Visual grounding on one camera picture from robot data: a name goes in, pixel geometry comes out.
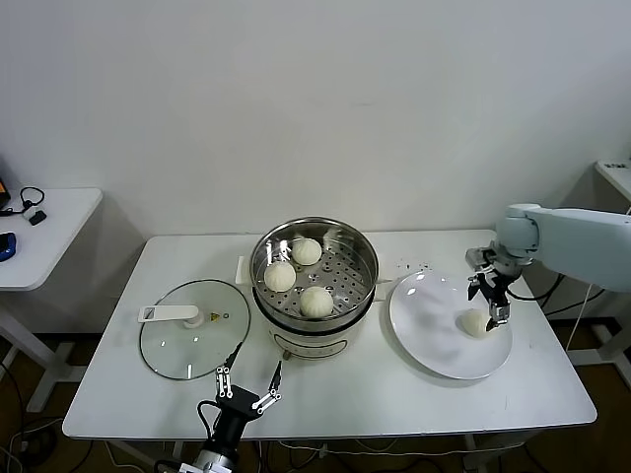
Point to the white steamed baozi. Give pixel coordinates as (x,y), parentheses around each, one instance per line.
(315,301)
(474,324)
(280,277)
(307,252)

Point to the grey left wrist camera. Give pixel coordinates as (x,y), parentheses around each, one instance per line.
(187,467)

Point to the blue object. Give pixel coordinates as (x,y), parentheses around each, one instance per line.
(7,244)

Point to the white electric cooker pot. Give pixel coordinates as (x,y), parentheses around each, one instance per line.
(305,345)

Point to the white round plate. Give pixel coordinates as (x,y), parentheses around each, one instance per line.
(434,335)

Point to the perforated steel steamer basket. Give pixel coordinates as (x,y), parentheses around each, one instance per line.
(350,281)

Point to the white side table with label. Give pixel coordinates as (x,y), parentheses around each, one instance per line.
(622,184)

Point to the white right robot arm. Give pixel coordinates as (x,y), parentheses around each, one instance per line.
(572,236)

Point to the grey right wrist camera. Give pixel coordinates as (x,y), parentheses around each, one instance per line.
(477,258)

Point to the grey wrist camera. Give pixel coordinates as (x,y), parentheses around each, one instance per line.
(187,467)
(477,258)

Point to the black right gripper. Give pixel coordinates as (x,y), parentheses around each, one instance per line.
(498,287)

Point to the small black device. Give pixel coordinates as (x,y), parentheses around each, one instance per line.
(38,217)

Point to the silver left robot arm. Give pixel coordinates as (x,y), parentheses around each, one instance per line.
(217,460)

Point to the dark crumbs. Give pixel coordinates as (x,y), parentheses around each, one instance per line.
(408,266)

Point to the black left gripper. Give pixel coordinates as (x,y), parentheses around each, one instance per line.
(239,401)

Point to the black and orange device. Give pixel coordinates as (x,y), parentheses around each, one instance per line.
(4,189)

